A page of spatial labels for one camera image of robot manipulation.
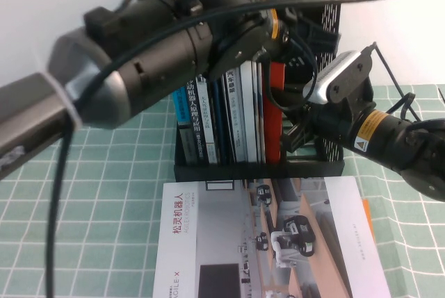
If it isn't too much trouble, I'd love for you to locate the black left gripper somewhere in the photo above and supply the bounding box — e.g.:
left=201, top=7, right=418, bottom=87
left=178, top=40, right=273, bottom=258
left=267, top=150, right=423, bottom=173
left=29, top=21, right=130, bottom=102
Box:
left=277, top=8, right=341, bottom=69

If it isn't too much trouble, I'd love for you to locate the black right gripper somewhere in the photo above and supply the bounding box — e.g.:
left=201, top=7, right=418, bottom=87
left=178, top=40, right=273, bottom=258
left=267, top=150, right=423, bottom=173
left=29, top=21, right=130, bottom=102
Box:
left=283, top=101, right=359, bottom=155

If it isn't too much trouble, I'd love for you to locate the white orange logistics brochure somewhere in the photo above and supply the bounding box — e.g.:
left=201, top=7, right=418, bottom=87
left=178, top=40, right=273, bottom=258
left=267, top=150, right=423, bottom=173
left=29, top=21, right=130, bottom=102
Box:
left=262, top=61, right=288, bottom=165

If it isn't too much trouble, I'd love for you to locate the black plastic book holder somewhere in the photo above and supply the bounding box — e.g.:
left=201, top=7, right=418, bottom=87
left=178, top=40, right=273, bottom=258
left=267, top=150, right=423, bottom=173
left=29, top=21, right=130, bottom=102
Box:
left=172, top=0, right=347, bottom=183

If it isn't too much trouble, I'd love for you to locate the dark blue thin book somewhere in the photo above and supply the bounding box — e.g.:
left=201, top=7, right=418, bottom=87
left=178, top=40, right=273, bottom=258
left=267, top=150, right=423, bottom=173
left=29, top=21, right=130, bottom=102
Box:
left=209, top=78, right=231, bottom=165

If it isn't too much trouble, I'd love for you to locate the grey spine thin book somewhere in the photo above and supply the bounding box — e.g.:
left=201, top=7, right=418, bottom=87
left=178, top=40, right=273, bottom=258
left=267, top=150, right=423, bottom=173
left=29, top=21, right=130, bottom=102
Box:
left=196, top=74, right=220, bottom=165

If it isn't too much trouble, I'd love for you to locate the orange book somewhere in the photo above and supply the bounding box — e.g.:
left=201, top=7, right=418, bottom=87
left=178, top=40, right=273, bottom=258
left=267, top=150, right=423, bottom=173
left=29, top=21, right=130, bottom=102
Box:
left=361, top=197, right=378, bottom=243

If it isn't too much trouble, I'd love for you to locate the blue spine book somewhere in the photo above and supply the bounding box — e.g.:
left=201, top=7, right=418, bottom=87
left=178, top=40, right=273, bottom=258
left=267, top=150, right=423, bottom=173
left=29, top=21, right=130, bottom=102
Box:
left=172, top=85, right=195, bottom=166

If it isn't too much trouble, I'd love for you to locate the white glossy magazine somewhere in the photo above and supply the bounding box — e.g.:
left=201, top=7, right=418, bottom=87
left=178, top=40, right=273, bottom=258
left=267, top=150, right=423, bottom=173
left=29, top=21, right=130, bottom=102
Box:
left=255, top=61, right=267, bottom=163

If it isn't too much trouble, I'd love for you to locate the grey white robot brochure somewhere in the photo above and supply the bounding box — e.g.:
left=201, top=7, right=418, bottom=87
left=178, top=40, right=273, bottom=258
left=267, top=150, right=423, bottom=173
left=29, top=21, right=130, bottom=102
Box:
left=152, top=176, right=394, bottom=298

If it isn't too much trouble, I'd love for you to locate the green checked tablecloth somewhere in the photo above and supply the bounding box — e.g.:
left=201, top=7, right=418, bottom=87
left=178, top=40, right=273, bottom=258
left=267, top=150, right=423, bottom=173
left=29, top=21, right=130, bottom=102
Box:
left=0, top=84, right=445, bottom=298

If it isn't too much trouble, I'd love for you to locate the white zip tie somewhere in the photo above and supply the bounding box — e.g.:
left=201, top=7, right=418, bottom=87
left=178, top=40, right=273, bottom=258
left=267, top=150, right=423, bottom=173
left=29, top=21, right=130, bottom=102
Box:
left=44, top=71, right=85, bottom=129

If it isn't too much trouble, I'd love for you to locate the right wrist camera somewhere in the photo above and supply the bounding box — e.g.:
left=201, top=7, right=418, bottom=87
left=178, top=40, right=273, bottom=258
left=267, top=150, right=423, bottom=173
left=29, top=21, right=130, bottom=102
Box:
left=301, top=49, right=375, bottom=105

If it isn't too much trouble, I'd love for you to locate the thin black wire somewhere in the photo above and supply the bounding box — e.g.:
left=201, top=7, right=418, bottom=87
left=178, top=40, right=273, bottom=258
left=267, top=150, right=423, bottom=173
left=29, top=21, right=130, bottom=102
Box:
left=262, top=33, right=319, bottom=113

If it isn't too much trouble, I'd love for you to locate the thin black right camera cable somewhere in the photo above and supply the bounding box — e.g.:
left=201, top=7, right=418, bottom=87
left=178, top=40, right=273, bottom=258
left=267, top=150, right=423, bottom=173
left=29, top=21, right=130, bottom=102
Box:
left=368, top=42, right=445, bottom=122

